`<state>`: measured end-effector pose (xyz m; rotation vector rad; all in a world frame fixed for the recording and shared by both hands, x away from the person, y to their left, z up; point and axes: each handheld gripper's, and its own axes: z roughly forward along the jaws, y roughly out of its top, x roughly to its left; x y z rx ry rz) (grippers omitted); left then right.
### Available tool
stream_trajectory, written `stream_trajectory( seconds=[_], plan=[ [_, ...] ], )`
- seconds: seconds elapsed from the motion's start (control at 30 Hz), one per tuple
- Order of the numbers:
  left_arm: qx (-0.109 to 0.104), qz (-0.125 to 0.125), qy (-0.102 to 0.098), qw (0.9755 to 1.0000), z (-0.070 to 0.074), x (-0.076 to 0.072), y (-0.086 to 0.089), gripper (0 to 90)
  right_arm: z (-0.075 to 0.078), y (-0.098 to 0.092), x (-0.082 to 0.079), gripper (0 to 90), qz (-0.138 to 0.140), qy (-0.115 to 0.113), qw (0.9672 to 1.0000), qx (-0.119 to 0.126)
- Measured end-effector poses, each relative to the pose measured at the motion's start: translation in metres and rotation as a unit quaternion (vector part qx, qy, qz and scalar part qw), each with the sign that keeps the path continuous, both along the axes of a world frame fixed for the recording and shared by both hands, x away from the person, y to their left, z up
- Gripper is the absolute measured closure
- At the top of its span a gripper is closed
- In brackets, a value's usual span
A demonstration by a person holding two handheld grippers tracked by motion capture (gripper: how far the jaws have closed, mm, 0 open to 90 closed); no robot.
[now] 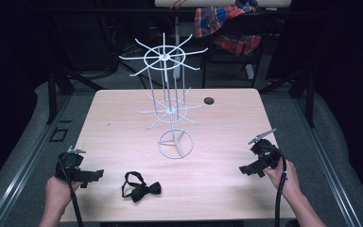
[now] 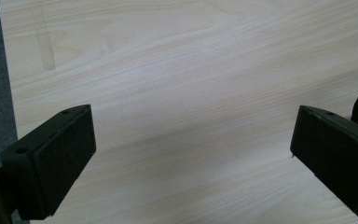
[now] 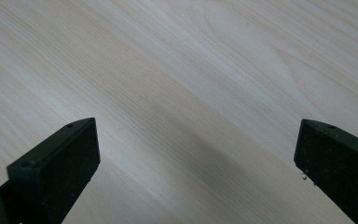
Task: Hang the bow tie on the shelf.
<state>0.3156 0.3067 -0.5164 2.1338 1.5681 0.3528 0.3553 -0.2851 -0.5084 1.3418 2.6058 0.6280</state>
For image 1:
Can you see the aluminium floor rail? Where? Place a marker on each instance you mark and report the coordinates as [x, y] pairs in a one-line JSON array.
[[324, 157], [22, 164]]

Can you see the person's left hand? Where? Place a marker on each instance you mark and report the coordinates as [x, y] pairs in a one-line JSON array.
[[58, 194]]

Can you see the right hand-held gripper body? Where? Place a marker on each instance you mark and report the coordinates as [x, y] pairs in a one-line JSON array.
[[266, 153]]

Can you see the black metal frame stand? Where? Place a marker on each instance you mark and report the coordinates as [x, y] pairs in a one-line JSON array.
[[60, 85], [302, 91]]

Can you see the black chair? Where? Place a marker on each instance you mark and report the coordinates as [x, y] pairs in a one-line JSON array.
[[230, 63]]

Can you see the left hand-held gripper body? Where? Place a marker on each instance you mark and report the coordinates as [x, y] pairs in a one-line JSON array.
[[70, 164]]

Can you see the person's right hand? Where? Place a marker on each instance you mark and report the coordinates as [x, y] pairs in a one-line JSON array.
[[285, 181]]

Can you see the black bow tie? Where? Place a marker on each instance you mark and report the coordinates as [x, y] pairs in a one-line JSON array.
[[143, 189]]

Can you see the plaid cloth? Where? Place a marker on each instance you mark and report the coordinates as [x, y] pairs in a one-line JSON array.
[[216, 19]]

